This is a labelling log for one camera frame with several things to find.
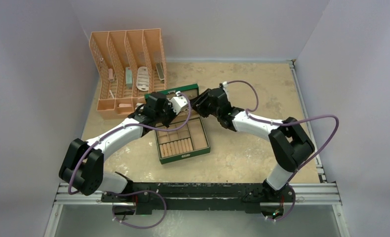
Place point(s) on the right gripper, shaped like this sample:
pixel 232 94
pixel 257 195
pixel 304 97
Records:
pixel 199 103

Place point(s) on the green grey item in rack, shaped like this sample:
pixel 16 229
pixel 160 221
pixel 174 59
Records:
pixel 128 78

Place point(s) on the green jewelry box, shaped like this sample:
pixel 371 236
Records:
pixel 182 141

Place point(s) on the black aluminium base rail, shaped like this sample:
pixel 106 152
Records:
pixel 251 198

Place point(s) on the grey flat item in rack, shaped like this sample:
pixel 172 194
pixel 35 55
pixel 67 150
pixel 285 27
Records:
pixel 160 71

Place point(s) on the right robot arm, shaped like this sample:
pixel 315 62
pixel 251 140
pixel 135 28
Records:
pixel 290 143

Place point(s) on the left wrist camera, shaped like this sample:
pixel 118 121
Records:
pixel 179 103

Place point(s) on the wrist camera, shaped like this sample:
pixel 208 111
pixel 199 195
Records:
pixel 224 86
pixel 179 103

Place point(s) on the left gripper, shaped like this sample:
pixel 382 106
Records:
pixel 168 105

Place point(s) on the orange file organizer rack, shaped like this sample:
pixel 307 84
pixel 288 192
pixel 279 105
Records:
pixel 118 50

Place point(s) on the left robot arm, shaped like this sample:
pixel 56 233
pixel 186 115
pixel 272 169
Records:
pixel 83 165

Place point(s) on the pink item in rack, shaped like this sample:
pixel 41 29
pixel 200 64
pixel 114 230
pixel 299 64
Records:
pixel 111 76

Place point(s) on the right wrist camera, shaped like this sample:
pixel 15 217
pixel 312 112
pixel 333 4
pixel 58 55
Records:
pixel 224 86

